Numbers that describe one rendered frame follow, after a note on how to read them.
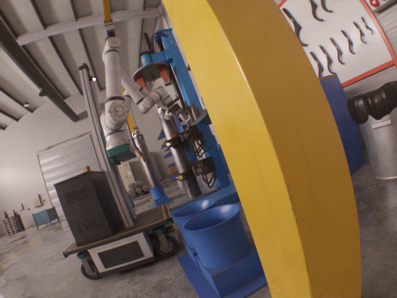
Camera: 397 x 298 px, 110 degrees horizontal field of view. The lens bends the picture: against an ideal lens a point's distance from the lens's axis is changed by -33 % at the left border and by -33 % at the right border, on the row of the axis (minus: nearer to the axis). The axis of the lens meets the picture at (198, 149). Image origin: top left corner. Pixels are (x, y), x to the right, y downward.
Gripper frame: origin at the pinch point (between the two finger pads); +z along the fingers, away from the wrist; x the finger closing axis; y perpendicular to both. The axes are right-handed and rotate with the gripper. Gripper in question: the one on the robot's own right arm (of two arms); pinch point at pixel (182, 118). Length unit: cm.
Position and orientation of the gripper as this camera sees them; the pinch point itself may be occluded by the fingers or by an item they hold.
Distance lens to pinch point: 169.9
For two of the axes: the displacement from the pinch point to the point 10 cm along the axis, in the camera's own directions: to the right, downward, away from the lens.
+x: 3.9, -0.5, -9.2
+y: -6.7, 6.7, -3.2
